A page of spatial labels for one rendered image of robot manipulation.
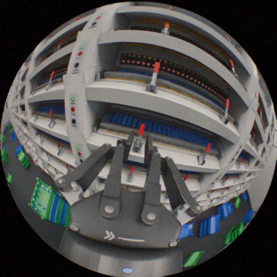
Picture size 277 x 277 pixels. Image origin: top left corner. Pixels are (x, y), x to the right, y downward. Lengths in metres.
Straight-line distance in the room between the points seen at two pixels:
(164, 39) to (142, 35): 0.05
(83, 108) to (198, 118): 0.33
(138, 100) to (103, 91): 0.09
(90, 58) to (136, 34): 0.14
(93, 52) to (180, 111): 0.30
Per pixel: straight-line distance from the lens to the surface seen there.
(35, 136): 0.98
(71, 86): 0.33
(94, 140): 0.35
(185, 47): 0.29
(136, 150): 0.31
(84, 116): 0.31
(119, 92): 0.24
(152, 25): 0.58
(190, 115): 0.27
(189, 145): 0.39
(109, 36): 0.31
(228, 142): 0.53
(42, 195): 0.90
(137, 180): 0.47
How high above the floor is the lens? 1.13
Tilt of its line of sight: 33 degrees down
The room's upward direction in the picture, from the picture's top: 14 degrees clockwise
